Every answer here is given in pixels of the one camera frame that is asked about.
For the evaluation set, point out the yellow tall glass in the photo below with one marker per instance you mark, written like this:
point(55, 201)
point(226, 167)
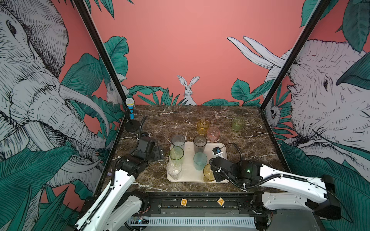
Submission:
point(208, 175)

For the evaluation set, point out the grey-blue translucent glass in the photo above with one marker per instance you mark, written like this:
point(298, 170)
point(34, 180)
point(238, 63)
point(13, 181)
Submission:
point(179, 141)

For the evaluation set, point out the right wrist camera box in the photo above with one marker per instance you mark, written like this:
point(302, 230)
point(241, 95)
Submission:
point(217, 151)

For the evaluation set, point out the light green translucent glass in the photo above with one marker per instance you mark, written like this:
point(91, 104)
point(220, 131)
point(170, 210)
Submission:
point(176, 156)

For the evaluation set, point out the right black frame post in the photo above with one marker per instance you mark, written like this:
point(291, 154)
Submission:
point(309, 27)

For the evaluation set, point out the black frame post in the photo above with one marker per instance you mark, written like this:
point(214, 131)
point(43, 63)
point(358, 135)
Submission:
point(89, 24)
point(309, 27)

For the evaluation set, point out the green short glass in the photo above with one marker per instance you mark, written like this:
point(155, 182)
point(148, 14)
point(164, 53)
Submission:
point(238, 123)

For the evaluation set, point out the teal frosted glass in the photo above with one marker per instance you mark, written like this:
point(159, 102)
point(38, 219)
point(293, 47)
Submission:
point(200, 160)

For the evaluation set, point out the dark smoky tall glass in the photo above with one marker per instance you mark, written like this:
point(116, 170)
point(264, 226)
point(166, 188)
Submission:
point(199, 143)

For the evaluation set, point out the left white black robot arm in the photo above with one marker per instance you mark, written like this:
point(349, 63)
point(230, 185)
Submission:
point(105, 214)

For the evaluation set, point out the pink short glass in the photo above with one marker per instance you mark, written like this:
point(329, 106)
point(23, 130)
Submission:
point(213, 134)

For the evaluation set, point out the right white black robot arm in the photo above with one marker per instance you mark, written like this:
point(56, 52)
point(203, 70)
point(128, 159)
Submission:
point(298, 192)

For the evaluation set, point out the left black frame post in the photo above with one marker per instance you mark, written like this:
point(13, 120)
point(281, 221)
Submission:
point(89, 24)

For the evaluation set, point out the amber short glass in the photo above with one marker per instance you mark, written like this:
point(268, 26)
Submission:
point(202, 127)

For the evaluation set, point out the clear tall glass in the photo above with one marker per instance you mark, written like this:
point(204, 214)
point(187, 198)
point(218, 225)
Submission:
point(174, 169)

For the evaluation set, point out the beige rectangular tray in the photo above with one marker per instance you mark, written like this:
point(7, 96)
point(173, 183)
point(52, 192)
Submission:
point(189, 173)

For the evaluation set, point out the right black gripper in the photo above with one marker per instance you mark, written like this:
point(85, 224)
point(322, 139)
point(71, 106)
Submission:
point(217, 179)

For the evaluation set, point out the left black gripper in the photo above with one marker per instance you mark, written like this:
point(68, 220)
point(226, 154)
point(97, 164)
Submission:
point(158, 153)

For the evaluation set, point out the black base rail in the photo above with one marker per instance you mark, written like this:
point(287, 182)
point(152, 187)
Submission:
point(202, 202)

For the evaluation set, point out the orange square tag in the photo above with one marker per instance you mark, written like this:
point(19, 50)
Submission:
point(184, 202)

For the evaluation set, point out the toy microphone on black stand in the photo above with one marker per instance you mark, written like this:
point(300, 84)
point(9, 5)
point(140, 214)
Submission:
point(132, 125)

